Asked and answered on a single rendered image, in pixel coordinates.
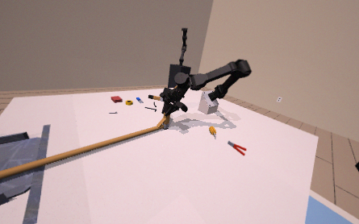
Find red-handled pliers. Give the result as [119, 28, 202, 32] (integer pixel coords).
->
[228, 140, 246, 156]

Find orange ribbed handle with grey metal rod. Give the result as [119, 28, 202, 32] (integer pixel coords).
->
[209, 127, 216, 135]

